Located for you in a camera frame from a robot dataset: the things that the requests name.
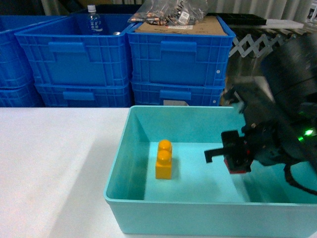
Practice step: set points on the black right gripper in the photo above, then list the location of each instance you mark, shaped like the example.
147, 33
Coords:
261, 143

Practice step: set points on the red toy block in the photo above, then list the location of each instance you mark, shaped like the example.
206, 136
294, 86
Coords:
232, 171

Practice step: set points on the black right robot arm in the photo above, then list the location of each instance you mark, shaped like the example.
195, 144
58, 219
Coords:
281, 129

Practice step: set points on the yellow toy block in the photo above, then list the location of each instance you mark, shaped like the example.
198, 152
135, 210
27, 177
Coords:
164, 160

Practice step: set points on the light blue plastic box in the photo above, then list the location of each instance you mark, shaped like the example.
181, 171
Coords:
201, 198

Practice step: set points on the blue crate lower right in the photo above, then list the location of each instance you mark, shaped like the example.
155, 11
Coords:
156, 94

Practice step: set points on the blue crate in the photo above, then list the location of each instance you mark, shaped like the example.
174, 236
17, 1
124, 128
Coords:
85, 96
156, 94
63, 52
179, 59
16, 76

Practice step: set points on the blue crate upper right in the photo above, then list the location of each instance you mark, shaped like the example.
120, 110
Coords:
179, 59

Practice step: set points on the blue crate lower middle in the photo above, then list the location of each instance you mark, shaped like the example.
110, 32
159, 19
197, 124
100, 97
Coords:
85, 96

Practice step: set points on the expandable roller conveyor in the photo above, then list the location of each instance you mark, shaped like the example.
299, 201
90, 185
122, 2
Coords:
255, 43

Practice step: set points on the brown cardboard sheet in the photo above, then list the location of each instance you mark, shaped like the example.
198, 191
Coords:
208, 26

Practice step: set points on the black tray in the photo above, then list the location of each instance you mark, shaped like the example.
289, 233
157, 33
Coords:
240, 18

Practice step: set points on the plastic bag of parts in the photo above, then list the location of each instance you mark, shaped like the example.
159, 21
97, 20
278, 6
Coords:
170, 12

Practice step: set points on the clear water bottle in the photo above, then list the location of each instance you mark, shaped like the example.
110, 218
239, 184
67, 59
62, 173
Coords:
94, 21

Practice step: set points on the blue crate upper middle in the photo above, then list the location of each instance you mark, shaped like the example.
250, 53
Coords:
63, 52

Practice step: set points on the blue crate far left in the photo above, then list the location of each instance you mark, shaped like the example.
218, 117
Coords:
16, 76

